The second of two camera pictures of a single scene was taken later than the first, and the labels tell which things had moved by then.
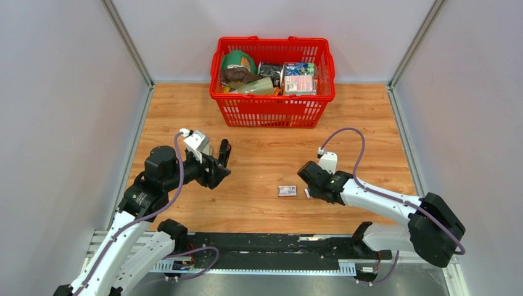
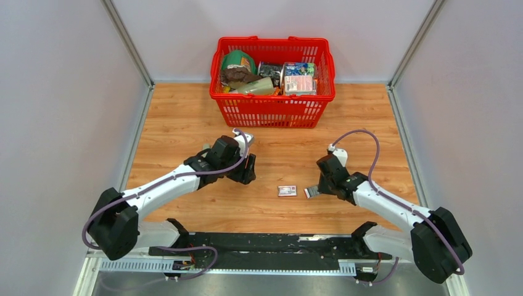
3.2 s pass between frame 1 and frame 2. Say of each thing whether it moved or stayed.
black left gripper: moved
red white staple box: stayed
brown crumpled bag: stayed
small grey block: stayed
